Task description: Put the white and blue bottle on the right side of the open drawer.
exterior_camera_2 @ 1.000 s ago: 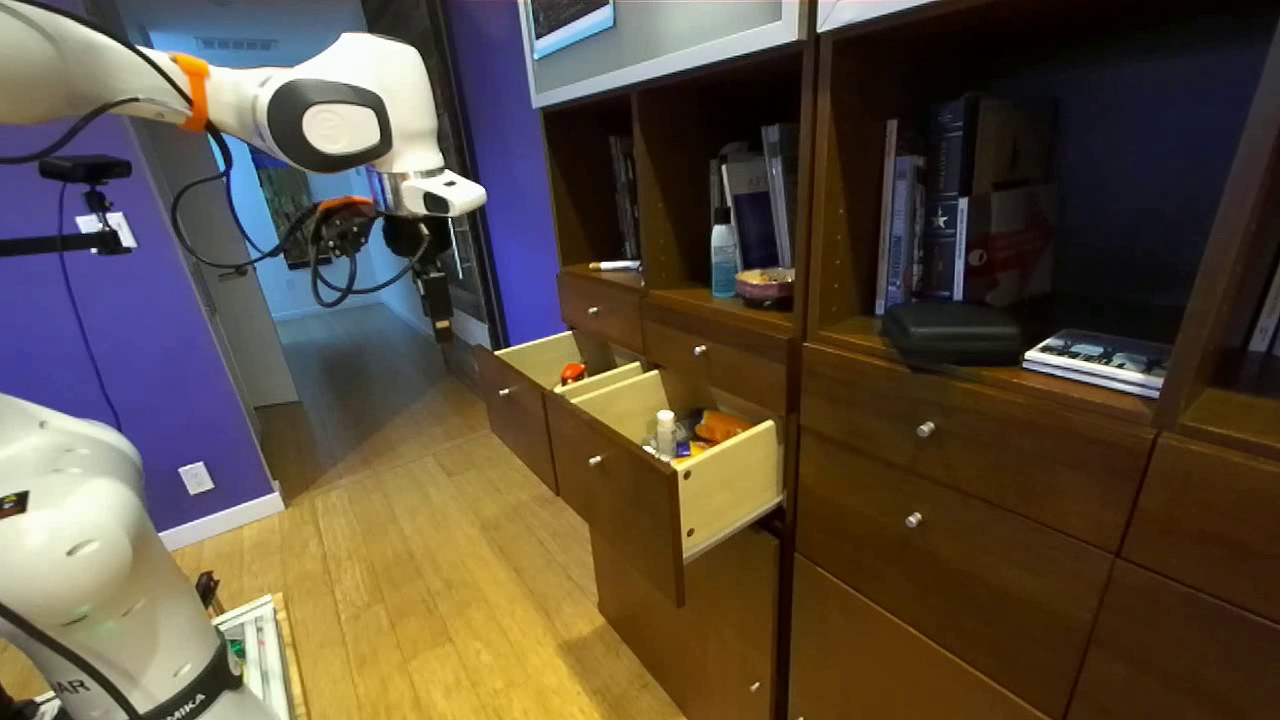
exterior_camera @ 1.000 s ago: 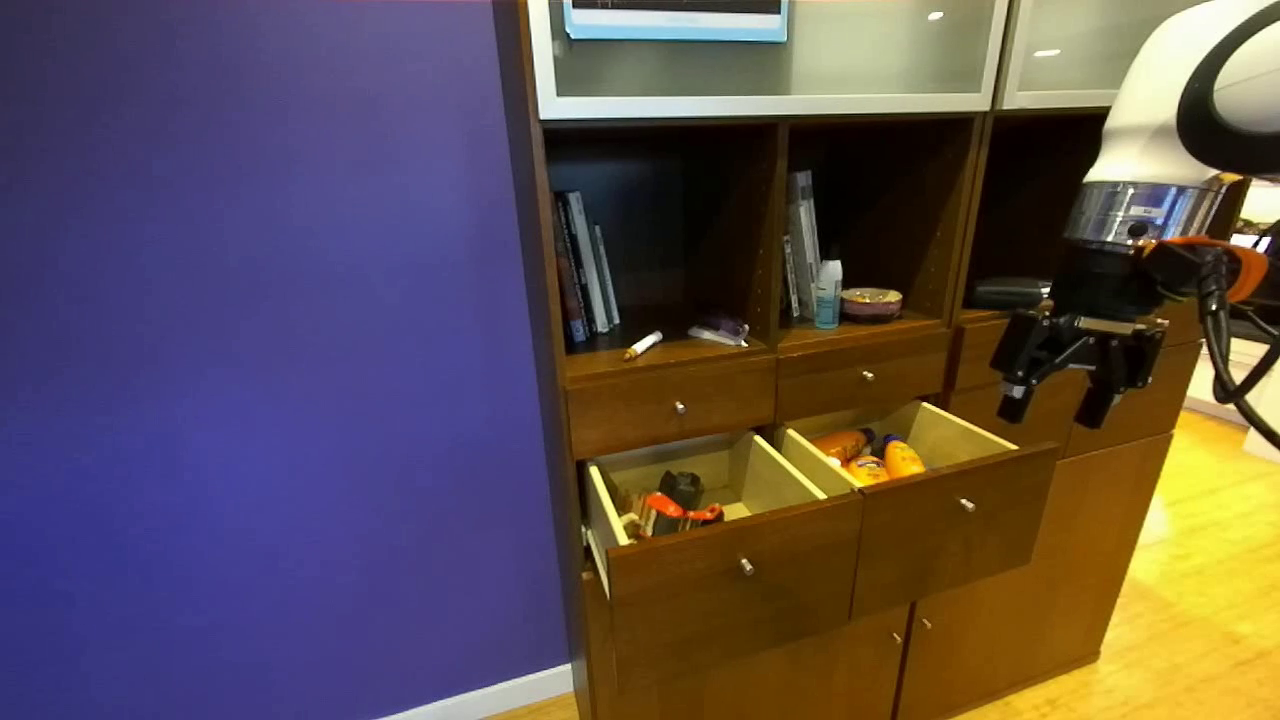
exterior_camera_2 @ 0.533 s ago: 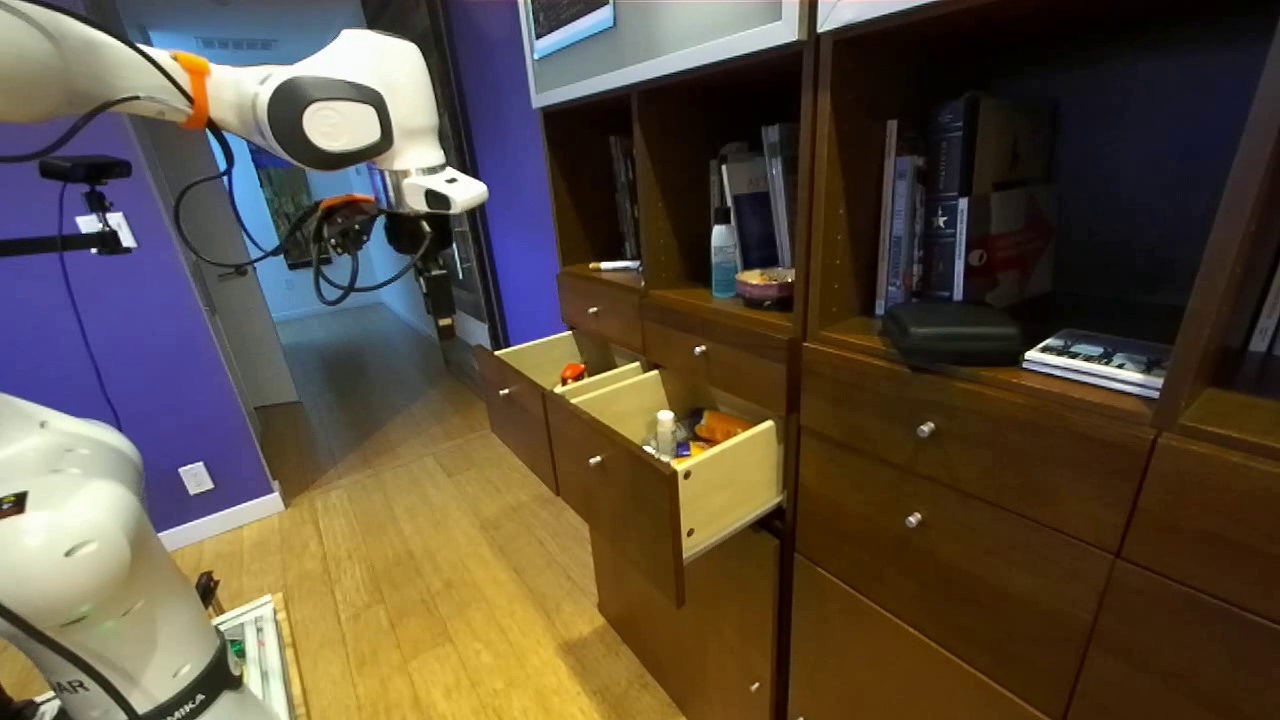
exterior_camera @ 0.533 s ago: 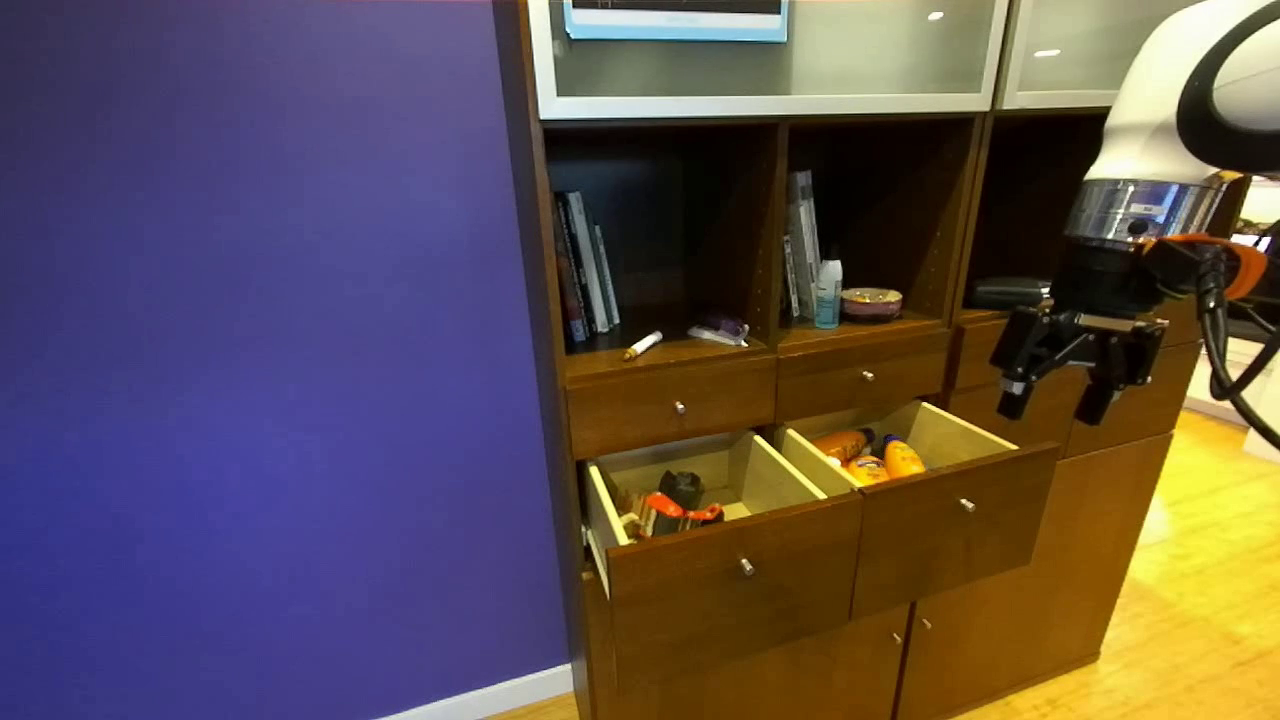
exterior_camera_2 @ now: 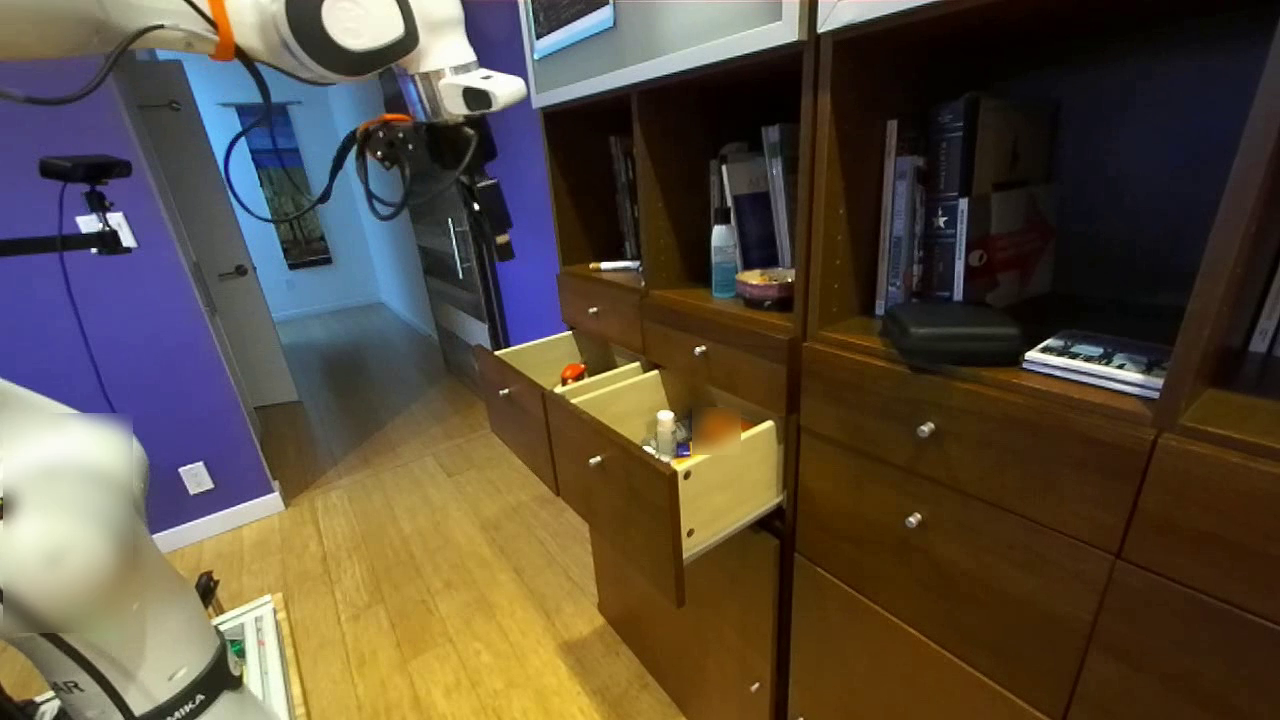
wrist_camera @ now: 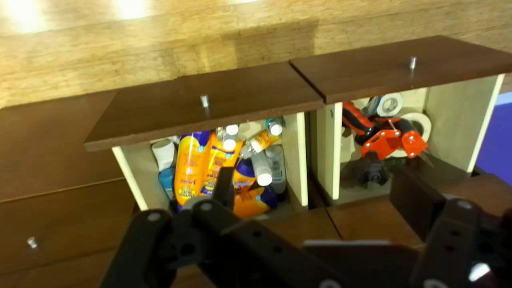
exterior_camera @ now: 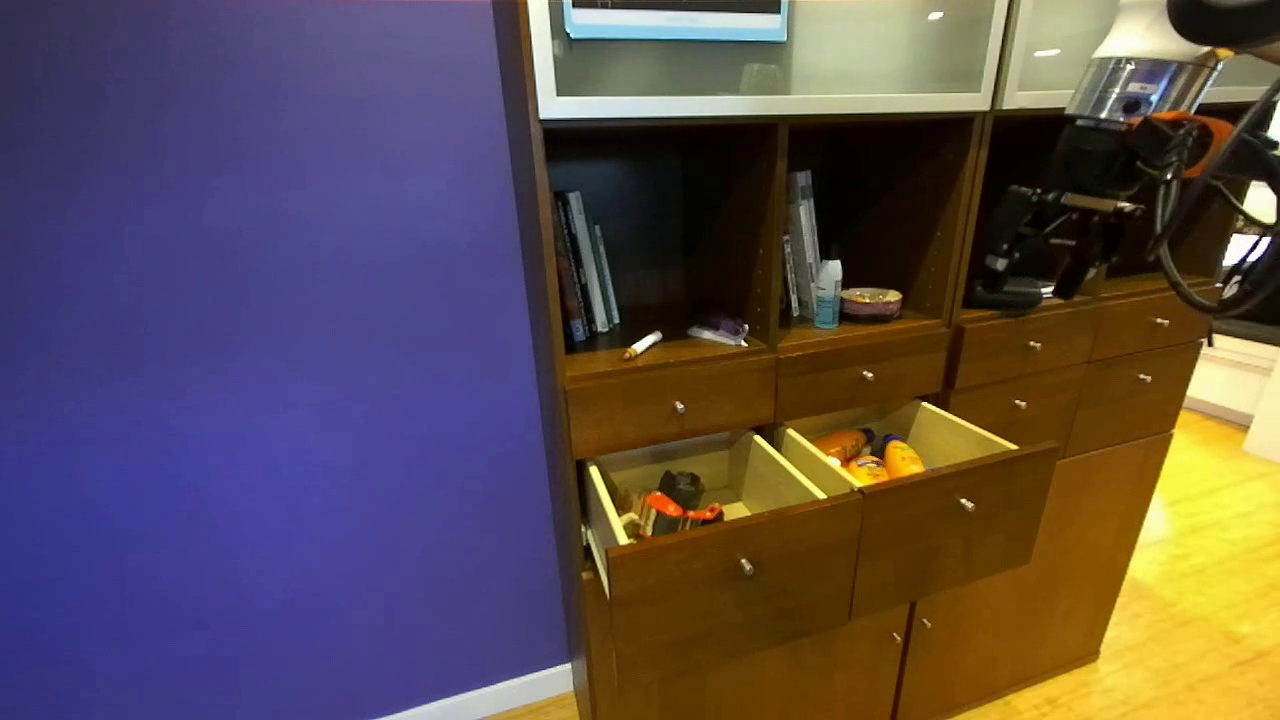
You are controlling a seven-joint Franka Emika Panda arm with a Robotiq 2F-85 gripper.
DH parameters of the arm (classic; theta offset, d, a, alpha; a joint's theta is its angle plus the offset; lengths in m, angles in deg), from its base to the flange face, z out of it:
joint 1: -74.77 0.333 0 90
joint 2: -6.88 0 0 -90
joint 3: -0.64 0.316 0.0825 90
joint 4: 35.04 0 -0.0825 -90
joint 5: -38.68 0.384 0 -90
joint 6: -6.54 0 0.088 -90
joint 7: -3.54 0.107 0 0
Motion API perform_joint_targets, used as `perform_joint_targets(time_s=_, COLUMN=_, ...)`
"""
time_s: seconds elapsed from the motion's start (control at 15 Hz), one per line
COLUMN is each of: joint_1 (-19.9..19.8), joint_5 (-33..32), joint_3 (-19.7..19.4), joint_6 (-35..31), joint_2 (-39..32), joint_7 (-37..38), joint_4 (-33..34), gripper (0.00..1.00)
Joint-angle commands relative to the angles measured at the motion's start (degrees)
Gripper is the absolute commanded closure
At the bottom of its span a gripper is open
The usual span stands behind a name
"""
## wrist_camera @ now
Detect clear bottle white cap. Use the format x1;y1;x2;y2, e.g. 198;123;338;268
250;150;275;188
264;115;286;137
214;123;240;155

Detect white tape roll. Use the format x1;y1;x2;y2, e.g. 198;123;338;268
397;110;434;140

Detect wood drawer holding bottles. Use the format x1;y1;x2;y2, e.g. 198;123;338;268
83;60;325;214

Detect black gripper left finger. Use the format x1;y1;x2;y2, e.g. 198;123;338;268
101;166;342;288

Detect wood drawer holding tools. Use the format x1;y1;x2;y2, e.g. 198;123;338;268
288;33;512;206

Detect grey round roll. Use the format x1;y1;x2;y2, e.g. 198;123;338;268
374;92;405;120

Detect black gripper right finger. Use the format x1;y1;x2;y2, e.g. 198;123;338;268
389;164;512;288

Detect red black tool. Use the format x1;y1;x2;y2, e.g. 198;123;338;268
341;99;378;147

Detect red orange hand tool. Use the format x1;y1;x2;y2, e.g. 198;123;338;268
358;126;432;161

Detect grey translucent bottle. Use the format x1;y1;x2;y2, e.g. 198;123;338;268
266;142;290;195

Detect small orange tube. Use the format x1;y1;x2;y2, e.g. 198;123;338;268
246;129;283;156

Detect orange sunscreen bottle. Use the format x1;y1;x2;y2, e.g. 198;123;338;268
230;182;275;220
174;134;208;211
203;131;243;196

